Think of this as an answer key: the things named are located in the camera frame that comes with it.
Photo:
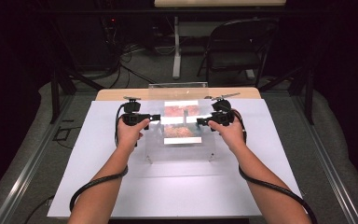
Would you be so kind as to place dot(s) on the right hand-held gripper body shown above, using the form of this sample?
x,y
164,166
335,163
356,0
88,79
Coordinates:
x,y
222,115

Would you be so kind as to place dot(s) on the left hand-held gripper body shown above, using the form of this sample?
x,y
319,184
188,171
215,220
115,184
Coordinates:
x,y
132,117

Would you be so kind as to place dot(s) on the clear acrylic photo frame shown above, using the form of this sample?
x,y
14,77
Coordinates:
x,y
180,152

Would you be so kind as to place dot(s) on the person's left hand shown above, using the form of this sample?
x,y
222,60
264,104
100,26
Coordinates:
x,y
129,135

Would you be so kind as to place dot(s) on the person's right hand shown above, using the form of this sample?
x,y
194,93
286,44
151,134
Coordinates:
x,y
233,135

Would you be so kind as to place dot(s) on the white paper strip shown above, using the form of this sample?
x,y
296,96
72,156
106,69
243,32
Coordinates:
x,y
171,120

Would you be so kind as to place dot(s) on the orange and green photo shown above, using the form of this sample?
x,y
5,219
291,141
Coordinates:
x,y
180,131

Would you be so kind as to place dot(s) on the white board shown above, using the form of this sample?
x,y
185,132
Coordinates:
x,y
84,149

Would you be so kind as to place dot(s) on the black folding chair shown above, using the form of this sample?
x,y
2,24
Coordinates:
x,y
239,59

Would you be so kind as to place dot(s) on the white desk leg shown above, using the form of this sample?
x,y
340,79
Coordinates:
x,y
176,56

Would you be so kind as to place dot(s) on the black metal stand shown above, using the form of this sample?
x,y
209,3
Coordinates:
x,y
308,93
55,93

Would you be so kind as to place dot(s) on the dark equipment cabinet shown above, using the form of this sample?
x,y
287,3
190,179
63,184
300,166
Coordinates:
x,y
84,40

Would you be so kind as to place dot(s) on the light wooden desk top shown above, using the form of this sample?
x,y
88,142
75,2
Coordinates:
x,y
220,2

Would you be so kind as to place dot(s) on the aluminium rail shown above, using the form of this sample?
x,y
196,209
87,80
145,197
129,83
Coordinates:
x,y
28,168
326,161

